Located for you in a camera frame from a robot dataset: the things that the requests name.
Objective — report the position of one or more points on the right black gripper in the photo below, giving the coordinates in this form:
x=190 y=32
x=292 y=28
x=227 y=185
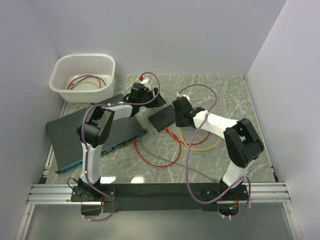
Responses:
x=178 y=123

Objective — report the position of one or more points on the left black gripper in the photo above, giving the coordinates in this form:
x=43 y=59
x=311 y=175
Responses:
x=158 y=102

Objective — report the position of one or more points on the small black switch box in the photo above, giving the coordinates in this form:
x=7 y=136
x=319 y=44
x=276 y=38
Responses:
x=163 y=118

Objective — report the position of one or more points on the large black network switch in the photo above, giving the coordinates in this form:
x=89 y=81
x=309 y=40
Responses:
x=67 y=145

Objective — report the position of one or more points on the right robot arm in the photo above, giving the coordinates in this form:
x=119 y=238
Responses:
x=242 y=141

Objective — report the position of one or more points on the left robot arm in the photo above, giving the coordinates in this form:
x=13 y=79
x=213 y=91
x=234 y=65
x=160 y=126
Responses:
x=96 y=125

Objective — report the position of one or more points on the white plastic tub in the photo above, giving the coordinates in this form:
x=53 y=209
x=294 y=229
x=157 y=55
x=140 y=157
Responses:
x=84 y=78

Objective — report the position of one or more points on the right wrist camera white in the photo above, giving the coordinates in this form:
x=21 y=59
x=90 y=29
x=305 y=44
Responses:
x=179 y=95

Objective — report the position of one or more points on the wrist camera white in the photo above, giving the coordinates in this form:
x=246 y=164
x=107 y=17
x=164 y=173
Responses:
x=179 y=95
x=146 y=81

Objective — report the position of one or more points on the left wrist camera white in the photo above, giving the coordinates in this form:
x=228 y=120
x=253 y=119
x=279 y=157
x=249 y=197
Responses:
x=146 y=81

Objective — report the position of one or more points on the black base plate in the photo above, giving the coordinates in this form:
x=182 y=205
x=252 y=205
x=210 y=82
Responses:
x=163 y=196

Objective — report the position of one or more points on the aluminium rail right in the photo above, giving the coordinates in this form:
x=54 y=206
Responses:
x=269 y=192

